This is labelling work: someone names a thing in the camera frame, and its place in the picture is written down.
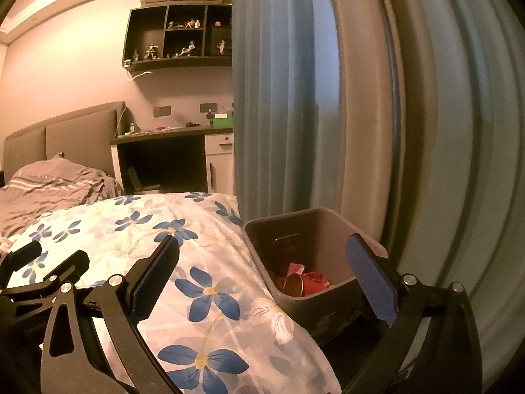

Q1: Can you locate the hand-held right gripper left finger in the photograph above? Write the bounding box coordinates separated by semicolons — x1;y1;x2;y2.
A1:
41;235;183;394

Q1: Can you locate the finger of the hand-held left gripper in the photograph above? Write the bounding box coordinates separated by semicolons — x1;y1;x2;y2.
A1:
0;241;42;292
0;250;90;308

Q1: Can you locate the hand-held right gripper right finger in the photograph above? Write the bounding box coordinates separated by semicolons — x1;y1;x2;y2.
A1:
340;233;482;394

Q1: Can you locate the large red foil wrapper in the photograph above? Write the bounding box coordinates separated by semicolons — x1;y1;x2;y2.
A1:
304;272;333;292

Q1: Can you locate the grey plastic bin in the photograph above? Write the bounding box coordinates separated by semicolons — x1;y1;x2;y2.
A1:
242;208;394;345

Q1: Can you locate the red paper cup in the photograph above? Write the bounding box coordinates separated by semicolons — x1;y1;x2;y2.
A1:
274;275;306;297

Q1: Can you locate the grey striped duvet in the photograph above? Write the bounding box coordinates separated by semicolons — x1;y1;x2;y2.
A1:
0;158;124;239

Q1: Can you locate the floral white blue blanket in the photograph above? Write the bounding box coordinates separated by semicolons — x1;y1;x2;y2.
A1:
0;191;343;394

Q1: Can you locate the brown padded headboard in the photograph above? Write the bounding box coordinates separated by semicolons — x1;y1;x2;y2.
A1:
3;101;126;185

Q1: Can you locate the white drawer cabinet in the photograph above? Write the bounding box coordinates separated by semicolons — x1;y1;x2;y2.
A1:
204;131;235;194

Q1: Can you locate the dark desk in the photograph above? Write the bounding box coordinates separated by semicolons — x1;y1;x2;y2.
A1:
109;125;234;194

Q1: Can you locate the blue curtain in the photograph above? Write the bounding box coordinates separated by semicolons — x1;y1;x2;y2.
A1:
232;0;525;378

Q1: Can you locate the row of figurines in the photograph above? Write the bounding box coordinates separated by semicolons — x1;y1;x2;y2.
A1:
131;18;228;60

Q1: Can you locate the white cable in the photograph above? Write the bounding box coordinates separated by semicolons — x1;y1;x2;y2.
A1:
116;70;152;134

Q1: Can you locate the dark wall shelf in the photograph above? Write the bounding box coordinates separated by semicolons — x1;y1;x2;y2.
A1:
122;3;234;72

